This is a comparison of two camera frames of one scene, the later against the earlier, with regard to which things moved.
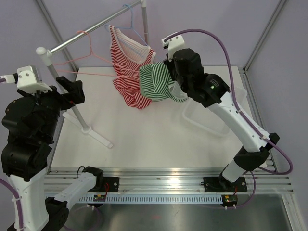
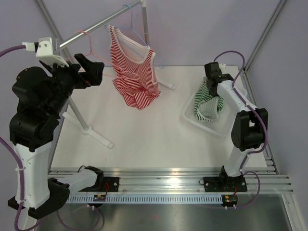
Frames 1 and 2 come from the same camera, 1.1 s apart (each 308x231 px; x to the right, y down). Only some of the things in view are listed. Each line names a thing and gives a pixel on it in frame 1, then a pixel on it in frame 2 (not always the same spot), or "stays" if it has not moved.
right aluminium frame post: x=273 y=18 stays
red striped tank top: x=128 y=54 stays
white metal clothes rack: x=46 y=55 stays
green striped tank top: x=154 y=79 → x=207 y=107
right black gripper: x=170 y=64 → x=212 y=93
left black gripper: x=75 y=95 → x=93 y=76
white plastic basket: x=207 y=118 stays
